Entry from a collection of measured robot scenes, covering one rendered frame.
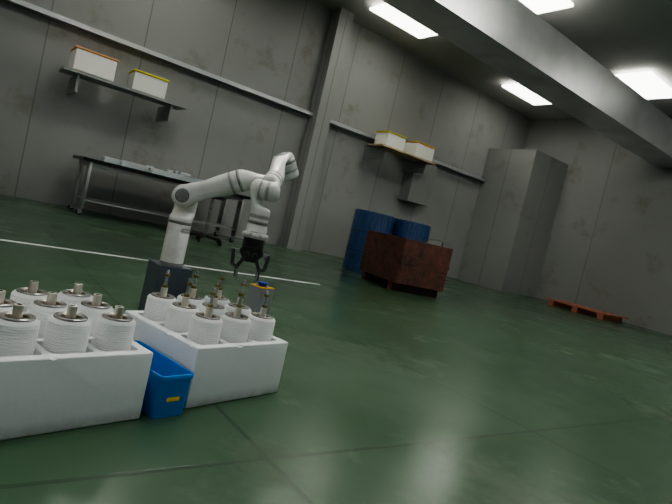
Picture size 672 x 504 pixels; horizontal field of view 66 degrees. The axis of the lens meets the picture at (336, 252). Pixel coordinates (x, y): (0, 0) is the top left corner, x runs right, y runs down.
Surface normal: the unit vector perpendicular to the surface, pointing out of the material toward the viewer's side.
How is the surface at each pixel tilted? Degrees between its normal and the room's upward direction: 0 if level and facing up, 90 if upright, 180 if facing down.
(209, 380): 90
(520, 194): 90
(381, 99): 90
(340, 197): 90
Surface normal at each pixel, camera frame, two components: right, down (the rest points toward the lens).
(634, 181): -0.78, -0.15
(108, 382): 0.75, 0.21
